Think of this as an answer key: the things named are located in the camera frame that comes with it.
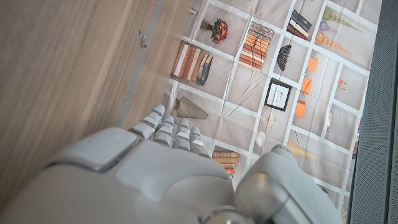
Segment printed bookshelf backdrop cloth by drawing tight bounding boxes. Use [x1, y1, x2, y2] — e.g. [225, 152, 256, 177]
[161, 0, 383, 224]

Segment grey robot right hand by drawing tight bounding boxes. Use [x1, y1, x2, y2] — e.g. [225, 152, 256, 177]
[0, 104, 345, 224]

